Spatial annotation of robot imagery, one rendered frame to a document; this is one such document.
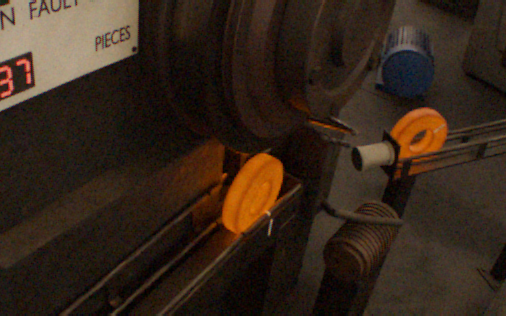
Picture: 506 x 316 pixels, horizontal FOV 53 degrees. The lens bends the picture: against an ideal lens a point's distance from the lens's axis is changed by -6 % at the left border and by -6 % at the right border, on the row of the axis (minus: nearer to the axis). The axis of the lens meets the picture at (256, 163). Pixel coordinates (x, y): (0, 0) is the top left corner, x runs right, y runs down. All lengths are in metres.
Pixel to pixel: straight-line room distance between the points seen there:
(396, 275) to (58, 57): 1.59
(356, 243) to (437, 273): 0.85
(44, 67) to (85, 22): 0.07
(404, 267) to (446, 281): 0.17
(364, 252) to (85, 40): 0.84
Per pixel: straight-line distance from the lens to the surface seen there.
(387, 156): 1.32
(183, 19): 0.65
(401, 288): 1.98
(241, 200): 0.94
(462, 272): 2.15
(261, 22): 0.66
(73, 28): 0.66
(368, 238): 1.31
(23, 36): 0.62
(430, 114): 1.34
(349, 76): 0.85
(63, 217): 0.76
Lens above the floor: 1.38
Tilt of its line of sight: 36 degrees down
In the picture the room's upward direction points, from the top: 9 degrees clockwise
